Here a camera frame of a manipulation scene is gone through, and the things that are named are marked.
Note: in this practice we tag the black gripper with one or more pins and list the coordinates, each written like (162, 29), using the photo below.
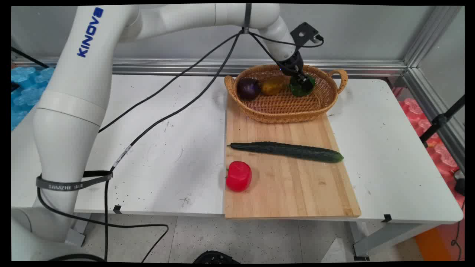
(290, 62)

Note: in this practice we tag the long dark green cucumber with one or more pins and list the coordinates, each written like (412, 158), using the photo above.
(289, 151)

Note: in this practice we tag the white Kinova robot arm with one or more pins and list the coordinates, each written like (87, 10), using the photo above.
(70, 111)

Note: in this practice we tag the green bell pepper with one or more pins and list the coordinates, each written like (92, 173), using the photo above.
(300, 89)

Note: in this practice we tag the yellow bell pepper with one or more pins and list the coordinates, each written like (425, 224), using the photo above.
(272, 86)

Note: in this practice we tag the woven wicker basket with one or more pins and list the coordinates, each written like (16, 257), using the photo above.
(285, 107)

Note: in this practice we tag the purple eggplant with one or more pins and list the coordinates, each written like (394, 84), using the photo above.
(248, 88)

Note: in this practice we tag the wooden cutting board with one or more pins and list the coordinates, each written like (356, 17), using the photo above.
(289, 181)

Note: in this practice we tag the red bell pepper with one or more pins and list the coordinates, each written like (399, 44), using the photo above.
(238, 176)

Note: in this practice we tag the black tripod stand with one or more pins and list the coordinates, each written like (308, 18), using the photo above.
(441, 119)

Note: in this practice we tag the red foam mat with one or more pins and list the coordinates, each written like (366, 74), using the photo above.
(434, 141)

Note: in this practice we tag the black tape marker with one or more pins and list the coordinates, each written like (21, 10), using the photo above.
(386, 218)
(117, 209)

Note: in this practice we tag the grey table leg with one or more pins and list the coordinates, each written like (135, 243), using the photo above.
(389, 239)

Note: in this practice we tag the black round object on floor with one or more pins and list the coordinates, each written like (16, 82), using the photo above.
(215, 257)

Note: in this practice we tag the orange floor panel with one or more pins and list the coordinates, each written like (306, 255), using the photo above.
(430, 244)

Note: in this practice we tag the blue foam mat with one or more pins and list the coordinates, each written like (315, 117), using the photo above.
(28, 89)

